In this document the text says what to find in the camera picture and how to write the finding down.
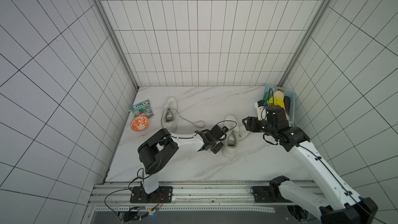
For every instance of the purple eggplant toy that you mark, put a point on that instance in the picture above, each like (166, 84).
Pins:
(287, 103)

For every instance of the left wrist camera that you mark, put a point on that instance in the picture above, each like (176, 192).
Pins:
(225, 129)

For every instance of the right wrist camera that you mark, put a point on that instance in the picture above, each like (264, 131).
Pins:
(260, 107)

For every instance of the green snack packet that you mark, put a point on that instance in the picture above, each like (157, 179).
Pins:
(142, 109)

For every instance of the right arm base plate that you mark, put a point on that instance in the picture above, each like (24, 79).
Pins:
(265, 194)

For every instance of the orange patterned bowl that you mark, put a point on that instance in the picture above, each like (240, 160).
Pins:
(139, 124)

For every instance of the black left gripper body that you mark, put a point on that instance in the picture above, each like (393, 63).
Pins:
(213, 142)

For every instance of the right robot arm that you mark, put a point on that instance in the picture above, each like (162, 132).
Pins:
(340, 204)

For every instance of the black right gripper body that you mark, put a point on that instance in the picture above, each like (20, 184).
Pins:
(255, 124)

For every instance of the light blue plastic basket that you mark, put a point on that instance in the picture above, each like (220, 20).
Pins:
(268, 91)

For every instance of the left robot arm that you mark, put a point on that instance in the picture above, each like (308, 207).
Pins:
(158, 150)

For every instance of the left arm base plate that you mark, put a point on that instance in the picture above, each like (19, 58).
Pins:
(162, 195)

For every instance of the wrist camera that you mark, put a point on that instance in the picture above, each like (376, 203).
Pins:
(225, 129)
(260, 107)

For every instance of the aluminium mounting rail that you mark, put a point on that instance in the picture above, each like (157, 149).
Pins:
(187, 196)

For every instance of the white sneaker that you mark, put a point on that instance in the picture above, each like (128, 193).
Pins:
(233, 134)
(168, 119)

